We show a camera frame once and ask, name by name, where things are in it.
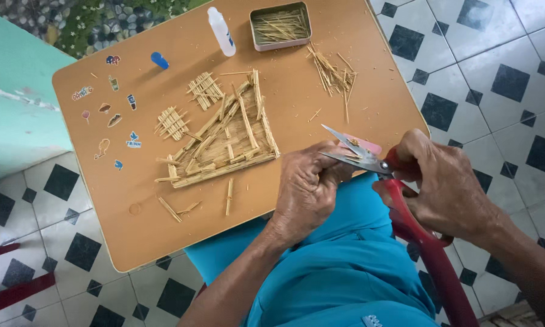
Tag heap of sticks in tin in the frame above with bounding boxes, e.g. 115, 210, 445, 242
253, 9, 310, 45

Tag rectangular metal tin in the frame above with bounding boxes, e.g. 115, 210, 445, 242
249, 1, 313, 52

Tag brown woven doormat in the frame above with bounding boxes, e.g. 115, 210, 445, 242
479, 301, 545, 327

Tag pink tin lid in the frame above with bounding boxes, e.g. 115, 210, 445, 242
338, 133, 383, 158

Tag blue bottle cap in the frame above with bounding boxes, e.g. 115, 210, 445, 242
150, 51, 170, 71

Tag red handled scissors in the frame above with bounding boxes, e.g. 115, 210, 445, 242
319, 124, 455, 249

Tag pebble print mat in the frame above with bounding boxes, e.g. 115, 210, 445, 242
0, 0, 212, 61

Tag small straw stick lattice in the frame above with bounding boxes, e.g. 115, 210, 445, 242
154, 106, 191, 142
186, 72, 225, 111

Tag turquoise painted ledge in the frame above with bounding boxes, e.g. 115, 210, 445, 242
0, 6, 77, 188

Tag dark red stool frame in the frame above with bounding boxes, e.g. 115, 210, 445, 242
0, 243, 56, 319

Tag person's blue clothing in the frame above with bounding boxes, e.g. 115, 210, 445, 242
184, 172, 442, 327

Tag large straw stick model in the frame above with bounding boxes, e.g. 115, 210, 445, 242
154, 69, 281, 190

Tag loose pile of straw sticks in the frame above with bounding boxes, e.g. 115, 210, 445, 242
306, 43, 359, 124

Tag person's right hand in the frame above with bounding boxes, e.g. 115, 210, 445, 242
372, 128, 501, 249

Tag person's left hand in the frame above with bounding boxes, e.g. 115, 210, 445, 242
269, 140, 356, 242

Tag dark red plastic chair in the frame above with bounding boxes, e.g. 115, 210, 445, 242
391, 213, 481, 327

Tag glued straw stick bundle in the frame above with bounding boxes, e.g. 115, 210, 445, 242
177, 200, 203, 216
225, 177, 234, 217
157, 196, 183, 223

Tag white glue bottle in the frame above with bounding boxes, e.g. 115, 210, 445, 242
207, 6, 237, 58

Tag group of small colourful stickers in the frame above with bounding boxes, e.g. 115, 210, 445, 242
71, 54, 143, 173

